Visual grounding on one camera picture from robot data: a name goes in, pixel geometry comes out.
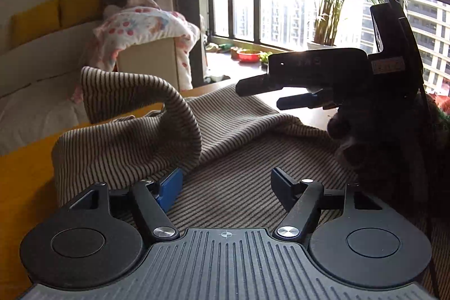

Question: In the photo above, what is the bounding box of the beige cardboard box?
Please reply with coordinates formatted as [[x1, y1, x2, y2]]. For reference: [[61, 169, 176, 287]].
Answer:
[[116, 38, 179, 90]]

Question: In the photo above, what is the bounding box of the floral pink white quilt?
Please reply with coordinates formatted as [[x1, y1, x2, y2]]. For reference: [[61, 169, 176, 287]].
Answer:
[[81, 0, 201, 91]]

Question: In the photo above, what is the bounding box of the yellow cushion middle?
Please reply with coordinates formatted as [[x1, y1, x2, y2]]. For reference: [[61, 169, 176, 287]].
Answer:
[[10, 0, 60, 48]]

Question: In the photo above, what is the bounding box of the red plastic basin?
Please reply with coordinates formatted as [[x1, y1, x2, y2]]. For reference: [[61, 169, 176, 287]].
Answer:
[[237, 49, 261, 63]]

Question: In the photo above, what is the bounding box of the small green potted plant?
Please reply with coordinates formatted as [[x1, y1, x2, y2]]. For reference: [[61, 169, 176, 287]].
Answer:
[[259, 52, 272, 68]]

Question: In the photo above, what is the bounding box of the grey covered sofa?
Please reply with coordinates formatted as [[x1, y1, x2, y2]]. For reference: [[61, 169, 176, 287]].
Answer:
[[1, 21, 100, 155]]

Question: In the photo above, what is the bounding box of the yellow cushion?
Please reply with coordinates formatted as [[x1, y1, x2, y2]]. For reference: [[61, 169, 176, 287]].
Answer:
[[60, 0, 104, 29], [10, 0, 60, 48]]

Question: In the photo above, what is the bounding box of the dark gloved right hand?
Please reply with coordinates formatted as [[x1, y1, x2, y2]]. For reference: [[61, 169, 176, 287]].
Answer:
[[327, 94, 449, 217]]

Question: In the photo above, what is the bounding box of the striped grey knit sweater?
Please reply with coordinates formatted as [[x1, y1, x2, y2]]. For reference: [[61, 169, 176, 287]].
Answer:
[[52, 67, 449, 299]]

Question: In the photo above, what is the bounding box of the yellow cushion right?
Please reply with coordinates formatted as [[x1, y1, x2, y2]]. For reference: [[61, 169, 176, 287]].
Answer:
[[60, 0, 104, 29]]

